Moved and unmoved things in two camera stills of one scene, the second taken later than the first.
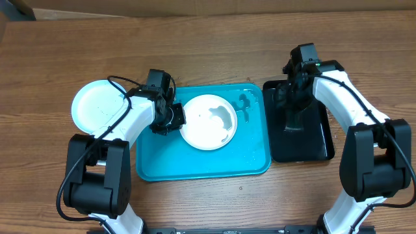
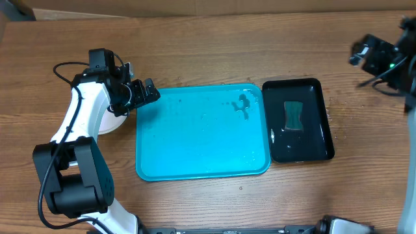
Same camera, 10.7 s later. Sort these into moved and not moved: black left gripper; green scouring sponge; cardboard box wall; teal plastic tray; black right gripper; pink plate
Moved: pink plate; black left gripper; black right gripper
Not moved: cardboard box wall; teal plastic tray; green scouring sponge
